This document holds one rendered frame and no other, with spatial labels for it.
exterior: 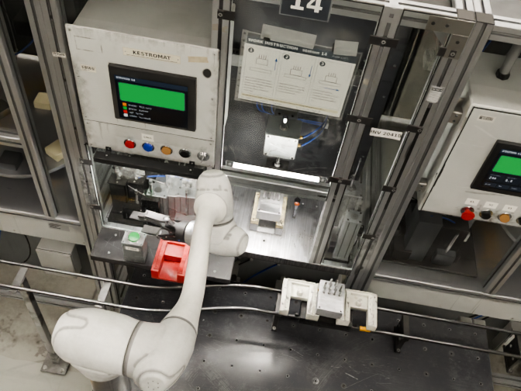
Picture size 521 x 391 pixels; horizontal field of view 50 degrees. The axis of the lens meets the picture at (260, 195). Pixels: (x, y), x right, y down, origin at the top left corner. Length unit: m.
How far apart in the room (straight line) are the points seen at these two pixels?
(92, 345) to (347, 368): 1.20
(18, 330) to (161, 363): 1.92
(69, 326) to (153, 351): 0.21
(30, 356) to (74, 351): 1.71
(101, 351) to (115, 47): 0.80
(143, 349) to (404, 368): 1.28
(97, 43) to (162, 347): 0.83
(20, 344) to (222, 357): 1.25
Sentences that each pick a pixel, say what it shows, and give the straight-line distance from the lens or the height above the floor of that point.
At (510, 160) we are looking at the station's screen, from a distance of 1.74.
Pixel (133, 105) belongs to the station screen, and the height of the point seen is 1.61.
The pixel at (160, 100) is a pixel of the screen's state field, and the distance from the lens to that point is 1.65.
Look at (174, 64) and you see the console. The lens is 1.59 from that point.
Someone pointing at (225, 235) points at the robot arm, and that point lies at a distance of 1.76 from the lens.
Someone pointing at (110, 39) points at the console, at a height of 1.81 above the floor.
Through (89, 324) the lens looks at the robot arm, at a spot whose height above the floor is 1.52.
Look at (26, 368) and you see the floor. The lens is 3.06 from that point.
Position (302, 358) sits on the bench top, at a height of 0.68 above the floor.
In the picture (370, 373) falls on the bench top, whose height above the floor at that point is 0.68.
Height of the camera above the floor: 2.73
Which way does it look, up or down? 50 degrees down
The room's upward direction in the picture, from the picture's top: 9 degrees clockwise
